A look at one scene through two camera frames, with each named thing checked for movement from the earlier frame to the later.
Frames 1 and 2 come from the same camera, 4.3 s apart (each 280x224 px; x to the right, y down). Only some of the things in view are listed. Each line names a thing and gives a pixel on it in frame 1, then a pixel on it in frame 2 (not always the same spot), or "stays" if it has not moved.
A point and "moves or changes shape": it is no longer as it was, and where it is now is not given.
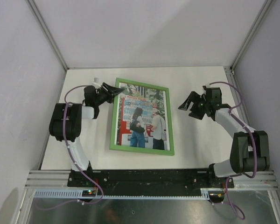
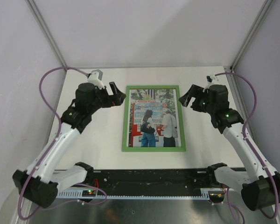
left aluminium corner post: [48, 32] stays
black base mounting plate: [146, 180] stays
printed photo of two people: [142, 117] moves or changes shape
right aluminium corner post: [260, 17] stays
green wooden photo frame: [154, 151] -> [125, 135]
